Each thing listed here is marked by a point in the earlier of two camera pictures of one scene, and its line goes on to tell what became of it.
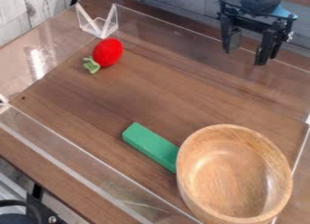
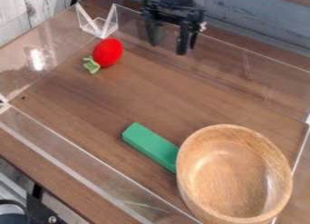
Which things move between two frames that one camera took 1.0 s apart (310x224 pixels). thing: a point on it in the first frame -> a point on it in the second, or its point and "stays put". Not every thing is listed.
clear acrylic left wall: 32,54 stays put
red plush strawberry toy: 108,52 stays put
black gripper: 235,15 -> 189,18
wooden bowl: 233,179 stays put
